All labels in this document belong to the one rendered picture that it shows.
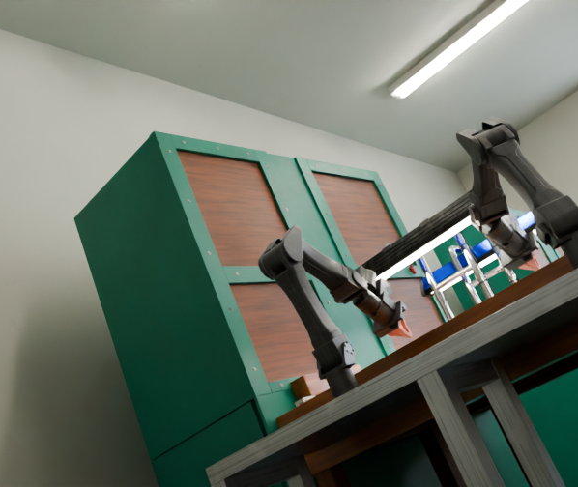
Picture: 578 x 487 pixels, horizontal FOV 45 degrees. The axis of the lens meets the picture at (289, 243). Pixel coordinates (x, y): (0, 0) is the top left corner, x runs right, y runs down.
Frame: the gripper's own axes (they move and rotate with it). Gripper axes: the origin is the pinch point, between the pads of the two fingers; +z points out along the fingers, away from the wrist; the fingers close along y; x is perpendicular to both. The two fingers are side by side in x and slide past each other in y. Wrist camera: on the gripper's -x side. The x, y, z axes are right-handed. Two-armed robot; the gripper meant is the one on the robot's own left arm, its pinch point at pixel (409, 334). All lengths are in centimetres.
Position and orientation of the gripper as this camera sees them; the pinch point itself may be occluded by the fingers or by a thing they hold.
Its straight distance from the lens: 196.7
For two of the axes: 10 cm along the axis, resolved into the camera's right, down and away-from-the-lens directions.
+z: 7.4, 5.7, 3.6
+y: -6.6, 5.1, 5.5
